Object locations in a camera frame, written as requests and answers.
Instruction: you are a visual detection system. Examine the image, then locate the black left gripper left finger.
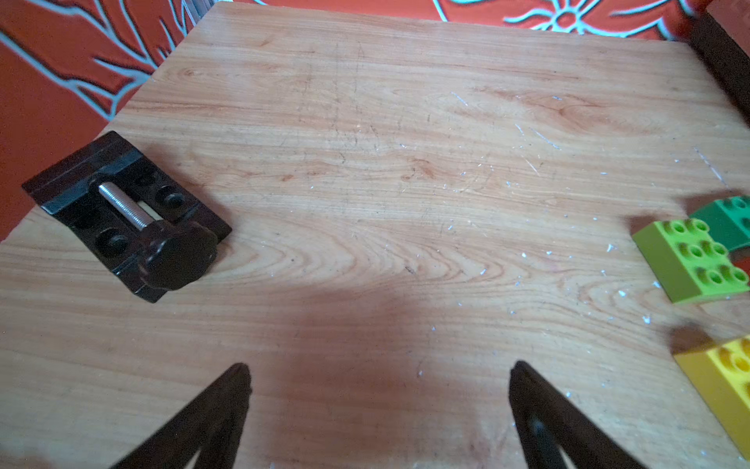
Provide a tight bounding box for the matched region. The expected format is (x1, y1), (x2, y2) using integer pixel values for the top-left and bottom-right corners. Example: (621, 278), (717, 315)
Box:
(114, 363), (252, 468)

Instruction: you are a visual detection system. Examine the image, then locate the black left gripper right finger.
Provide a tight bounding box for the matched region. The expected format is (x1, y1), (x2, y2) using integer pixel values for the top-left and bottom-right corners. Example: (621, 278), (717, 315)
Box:
(509, 361), (643, 468)

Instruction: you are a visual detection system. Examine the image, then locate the yellow lego brick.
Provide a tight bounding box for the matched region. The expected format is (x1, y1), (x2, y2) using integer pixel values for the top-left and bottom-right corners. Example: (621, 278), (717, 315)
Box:
(673, 335), (749, 460)

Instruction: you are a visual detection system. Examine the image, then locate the lime green lego brick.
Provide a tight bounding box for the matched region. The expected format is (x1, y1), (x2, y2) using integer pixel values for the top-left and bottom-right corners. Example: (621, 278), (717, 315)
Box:
(632, 218), (749, 304)

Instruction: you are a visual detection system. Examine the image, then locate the dark green lego brick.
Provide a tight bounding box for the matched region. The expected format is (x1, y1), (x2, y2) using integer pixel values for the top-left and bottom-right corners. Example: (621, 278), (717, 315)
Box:
(691, 195), (750, 251)

